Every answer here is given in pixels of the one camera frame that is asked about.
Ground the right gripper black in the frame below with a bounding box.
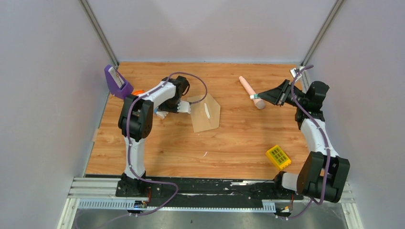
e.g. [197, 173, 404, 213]
[257, 79, 308, 108]

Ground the green white glue stick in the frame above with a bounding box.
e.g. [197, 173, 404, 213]
[249, 94, 261, 100]

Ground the brown paper envelope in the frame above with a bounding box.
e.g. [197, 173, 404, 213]
[191, 94, 221, 133]

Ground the beige letter paper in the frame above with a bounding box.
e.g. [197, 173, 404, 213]
[204, 103, 211, 119]

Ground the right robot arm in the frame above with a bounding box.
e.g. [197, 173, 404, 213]
[251, 80, 350, 203]

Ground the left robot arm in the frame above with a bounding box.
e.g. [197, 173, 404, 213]
[116, 76, 191, 197]

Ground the blue white toy block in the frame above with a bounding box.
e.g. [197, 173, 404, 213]
[154, 108, 169, 119]

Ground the pink cylindrical tube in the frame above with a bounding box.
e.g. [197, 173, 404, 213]
[238, 76, 266, 110]

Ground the purple holder stand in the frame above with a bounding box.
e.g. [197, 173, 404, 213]
[104, 65, 134, 100]

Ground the yellow toy block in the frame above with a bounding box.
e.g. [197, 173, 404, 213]
[265, 145, 291, 171]

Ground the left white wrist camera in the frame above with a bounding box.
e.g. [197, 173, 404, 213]
[177, 100, 191, 114]

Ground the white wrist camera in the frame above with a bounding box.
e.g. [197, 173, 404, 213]
[290, 66, 304, 82]
[177, 100, 191, 114]

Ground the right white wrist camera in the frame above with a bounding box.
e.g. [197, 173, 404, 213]
[290, 66, 304, 82]

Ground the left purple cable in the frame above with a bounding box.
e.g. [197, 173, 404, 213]
[126, 72, 209, 217]

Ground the purple cable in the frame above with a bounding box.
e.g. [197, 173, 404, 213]
[278, 64, 331, 220]
[126, 72, 209, 217]

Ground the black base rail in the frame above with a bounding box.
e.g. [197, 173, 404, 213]
[115, 175, 304, 209]

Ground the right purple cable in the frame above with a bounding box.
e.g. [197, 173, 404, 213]
[278, 64, 331, 220]

